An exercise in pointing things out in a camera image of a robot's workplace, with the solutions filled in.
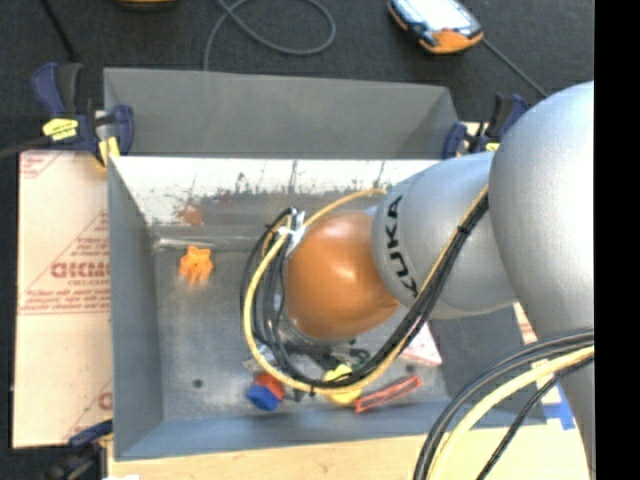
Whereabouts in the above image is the orange star-shaped toy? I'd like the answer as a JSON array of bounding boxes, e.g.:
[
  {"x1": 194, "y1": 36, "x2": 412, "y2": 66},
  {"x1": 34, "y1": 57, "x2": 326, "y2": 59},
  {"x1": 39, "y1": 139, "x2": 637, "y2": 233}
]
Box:
[{"x1": 178, "y1": 245, "x2": 215, "y2": 287}]

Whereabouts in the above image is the grey metal bin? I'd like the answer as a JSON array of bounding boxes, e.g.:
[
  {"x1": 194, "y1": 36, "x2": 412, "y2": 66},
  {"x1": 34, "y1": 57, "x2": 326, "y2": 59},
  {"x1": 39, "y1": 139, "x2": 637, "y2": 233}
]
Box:
[{"x1": 102, "y1": 66, "x2": 547, "y2": 462}]

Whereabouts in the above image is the brown cardboard board red print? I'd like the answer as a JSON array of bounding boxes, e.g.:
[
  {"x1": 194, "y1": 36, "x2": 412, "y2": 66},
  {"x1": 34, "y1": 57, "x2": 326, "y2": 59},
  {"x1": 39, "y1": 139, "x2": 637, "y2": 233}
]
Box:
[{"x1": 10, "y1": 148, "x2": 114, "y2": 449}]

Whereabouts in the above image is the blue and red toy block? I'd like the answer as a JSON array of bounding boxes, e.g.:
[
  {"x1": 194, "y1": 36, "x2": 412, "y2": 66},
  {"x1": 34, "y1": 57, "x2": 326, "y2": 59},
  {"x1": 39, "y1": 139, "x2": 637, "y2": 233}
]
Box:
[{"x1": 246, "y1": 372, "x2": 287, "y2": 413}]

